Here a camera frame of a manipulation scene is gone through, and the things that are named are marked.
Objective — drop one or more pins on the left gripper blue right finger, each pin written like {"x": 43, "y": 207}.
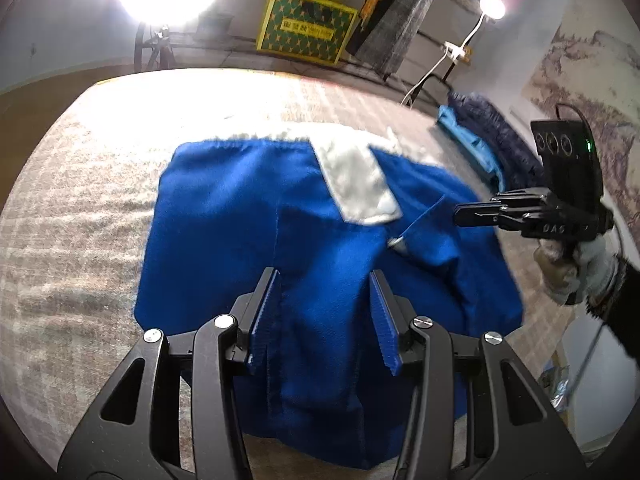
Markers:
{"x": 392, "y": 318}

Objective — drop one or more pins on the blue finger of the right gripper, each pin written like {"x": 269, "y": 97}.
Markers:
{"x": 476, "y": 214}

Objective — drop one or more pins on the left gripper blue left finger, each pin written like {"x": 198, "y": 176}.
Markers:
{"x": 254, "y": 315}

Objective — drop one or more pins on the blue and white jacket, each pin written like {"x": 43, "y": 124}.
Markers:
{"x": 227, "y": 210}

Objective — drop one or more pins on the black metal clothes rack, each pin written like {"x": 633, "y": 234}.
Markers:
{"x": 350, "y": 55}

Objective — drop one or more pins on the gloved right hand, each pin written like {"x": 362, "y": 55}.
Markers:
{"x": 589, "y": 273}

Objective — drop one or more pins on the dark navy folded jacket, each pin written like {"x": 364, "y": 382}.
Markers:
{"x": 518, "y": 164}

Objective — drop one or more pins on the light blue folded garment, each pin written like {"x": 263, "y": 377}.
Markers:
{"x": 474, "y": 149}

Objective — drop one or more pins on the white clip desk lamp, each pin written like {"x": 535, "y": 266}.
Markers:
{"x": 489, "y": 10}

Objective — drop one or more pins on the yellow green storage box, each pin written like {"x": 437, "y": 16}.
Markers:
{"x": 314, "y": 31}

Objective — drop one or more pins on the black camera box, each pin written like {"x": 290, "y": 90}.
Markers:
{"x": 571, "y": 165}

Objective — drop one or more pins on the landscape wall painting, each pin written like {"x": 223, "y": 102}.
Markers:
{"x": 599, "y": 74}

